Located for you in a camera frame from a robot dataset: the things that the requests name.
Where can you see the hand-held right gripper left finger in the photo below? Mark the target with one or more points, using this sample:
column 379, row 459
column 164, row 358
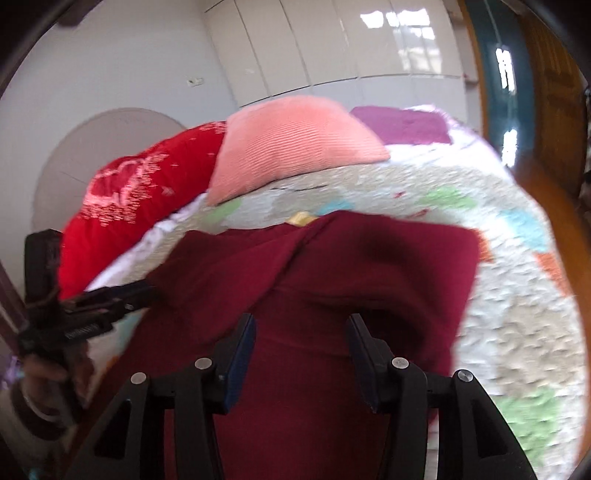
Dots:
column 240, row 362

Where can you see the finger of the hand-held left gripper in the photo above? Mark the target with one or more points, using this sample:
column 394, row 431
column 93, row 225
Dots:
column 120, row 290
column 124, row 308

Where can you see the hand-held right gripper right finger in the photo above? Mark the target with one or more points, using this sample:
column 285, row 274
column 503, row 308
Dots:
column 362, row 364

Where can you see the dark red sweater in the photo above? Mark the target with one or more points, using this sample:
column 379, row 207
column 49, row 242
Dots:
column 323, row 277

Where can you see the person's left hand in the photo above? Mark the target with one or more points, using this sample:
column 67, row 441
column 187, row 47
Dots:
column 44, row 371

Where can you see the white bed sheet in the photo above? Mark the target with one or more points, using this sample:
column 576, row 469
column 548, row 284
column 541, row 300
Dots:
column 138, row 256

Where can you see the red embroidered pillow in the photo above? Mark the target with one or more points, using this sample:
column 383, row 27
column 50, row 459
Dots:
column 138, row 194

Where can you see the grey round headboard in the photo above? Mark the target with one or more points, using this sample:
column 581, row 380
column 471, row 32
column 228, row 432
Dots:
column 69, row 157

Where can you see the heart-patterned quilt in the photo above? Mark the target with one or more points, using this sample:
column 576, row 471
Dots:
column 508, row 300

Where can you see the pink ribbed pillow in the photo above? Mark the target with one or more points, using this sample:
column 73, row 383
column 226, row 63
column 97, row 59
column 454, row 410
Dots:
column 295, row 143

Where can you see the purple cloth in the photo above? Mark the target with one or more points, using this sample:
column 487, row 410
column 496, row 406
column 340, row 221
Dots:
column 401, row 124

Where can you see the wooden door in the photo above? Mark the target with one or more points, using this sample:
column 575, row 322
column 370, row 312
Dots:
column 554, row 115

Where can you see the white glossy wardrobe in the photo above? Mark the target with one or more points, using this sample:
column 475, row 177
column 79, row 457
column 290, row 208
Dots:
column 323, row 41

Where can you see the teal door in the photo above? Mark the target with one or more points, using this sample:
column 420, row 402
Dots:
column 491, row 69

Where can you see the wooden door frame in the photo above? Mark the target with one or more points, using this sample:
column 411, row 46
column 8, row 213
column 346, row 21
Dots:
column 475, row 83

